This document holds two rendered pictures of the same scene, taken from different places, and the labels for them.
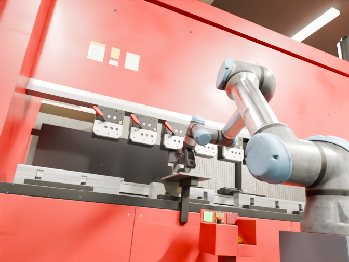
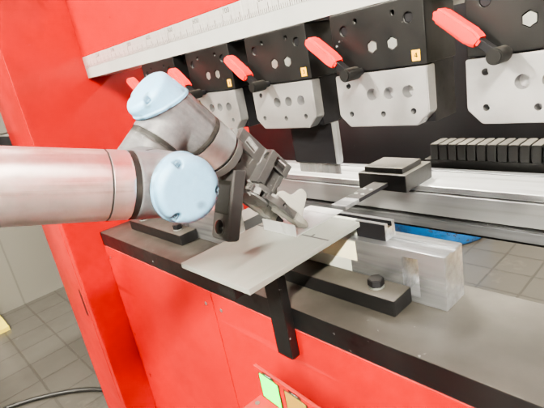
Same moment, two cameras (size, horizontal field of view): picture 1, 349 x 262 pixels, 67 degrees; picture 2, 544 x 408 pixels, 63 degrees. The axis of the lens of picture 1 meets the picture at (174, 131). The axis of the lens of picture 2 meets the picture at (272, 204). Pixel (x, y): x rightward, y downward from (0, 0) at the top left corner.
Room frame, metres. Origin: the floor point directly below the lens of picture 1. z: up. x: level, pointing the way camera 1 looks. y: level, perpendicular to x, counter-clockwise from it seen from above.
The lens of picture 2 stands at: (1.20, -0.75, 1.29)
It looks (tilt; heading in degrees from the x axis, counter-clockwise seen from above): 18 degrees down; 71
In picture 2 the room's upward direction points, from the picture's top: 11 degrees counter-clockwise
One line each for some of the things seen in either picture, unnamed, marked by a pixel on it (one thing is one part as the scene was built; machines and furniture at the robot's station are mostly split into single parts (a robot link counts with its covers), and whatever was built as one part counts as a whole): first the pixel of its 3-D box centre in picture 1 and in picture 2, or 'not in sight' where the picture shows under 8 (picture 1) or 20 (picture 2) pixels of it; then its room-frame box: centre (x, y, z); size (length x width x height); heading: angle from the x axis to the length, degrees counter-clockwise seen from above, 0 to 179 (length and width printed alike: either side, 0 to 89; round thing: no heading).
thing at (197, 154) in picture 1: (203, 143); (393, 64); (1.61, -0.19, 1.26); 0.15 x 0.09 x 0.17; 111
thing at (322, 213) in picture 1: (333, 213); not in sight; (0.66, -0.40, 0.82); 0.15 x 0.15 x 0.10
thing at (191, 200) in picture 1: (183, 200); (331, 280); (1.51, -0.08, 0.89); 0.30 x 0.05 x 0.03; 111
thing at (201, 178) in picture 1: (185, 178); (272, 244); (1.41, -0.08, 1.00); 0.26 x 0.18 x 0.01; 21
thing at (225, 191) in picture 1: (233, 191); not in sight; (1.89, -0.45, 1.01); 0.26 x 0.12 x 0.05; 21
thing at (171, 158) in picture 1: (176, 158); (316, 147); (1.55, -0.02, 1.13); 0.10 x 0.02 x 0.10; 111
